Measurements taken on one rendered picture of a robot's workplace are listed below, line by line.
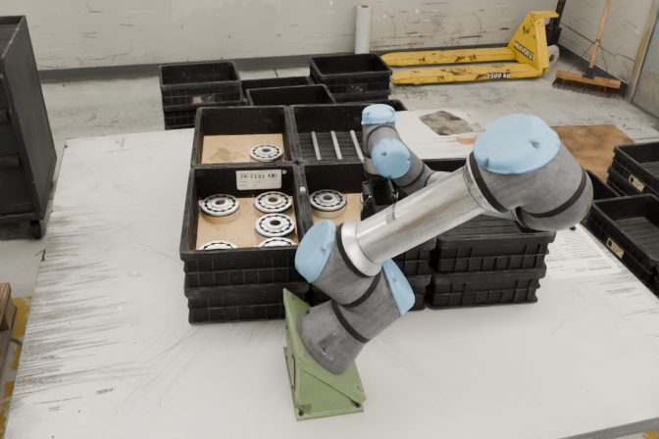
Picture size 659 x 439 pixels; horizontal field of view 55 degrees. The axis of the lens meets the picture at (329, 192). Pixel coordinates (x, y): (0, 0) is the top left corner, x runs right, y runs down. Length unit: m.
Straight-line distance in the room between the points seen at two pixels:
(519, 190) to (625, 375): 0.74
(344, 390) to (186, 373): 0.37
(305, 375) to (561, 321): 0.72
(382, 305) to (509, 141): 0.43
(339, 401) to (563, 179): 0.66
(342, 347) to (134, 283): 0.68
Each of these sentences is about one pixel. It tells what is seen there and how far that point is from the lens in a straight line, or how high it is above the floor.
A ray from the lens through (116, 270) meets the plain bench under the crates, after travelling 1.83.
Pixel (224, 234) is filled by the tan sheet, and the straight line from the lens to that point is 1.68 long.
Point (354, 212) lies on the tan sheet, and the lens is 1.77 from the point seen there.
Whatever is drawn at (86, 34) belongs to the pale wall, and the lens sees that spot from 4.94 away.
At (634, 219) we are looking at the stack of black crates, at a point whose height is 0.38.
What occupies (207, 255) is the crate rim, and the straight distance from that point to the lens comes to 1.46.
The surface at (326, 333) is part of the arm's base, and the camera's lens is 1.30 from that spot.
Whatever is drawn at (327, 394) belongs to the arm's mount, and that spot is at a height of 0.77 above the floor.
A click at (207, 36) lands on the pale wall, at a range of 4.94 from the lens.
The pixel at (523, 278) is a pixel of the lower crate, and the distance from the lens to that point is 1.67.
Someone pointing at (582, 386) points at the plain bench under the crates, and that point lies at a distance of 1.60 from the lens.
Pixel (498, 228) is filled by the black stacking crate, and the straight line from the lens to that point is 1.78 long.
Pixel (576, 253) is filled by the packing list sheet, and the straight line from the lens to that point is 1.99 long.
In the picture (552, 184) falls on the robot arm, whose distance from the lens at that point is 1.04.
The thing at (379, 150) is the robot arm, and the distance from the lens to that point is 1.32.
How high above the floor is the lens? 1.81
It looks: 32 degrees down
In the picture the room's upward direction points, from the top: 2 degrees clockwise
